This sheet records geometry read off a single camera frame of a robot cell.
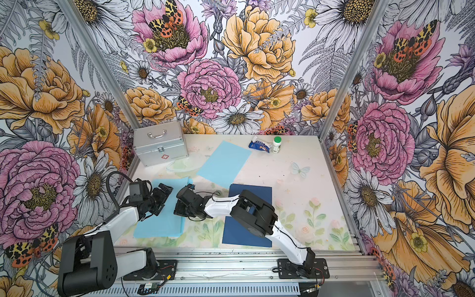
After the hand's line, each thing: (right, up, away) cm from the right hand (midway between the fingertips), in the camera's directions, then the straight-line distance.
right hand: (175, 215), depth 88 cm
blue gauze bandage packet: (+40, +35, +27) cm, 60 cm away
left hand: (-3, +7, +2) cm, 8 cm away
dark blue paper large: (+30, -7, -5) cm, 31 cm away
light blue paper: (+21, +23, +22) cm, 38 cm away
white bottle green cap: (+51, +34, +21) cm, 65 cm away
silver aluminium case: (-11, +34, +11) cm, 38 cm away
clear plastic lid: (0, +21, +20) cm, 29 cm away
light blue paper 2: (-3, -3, -1) cm, 5 cm away
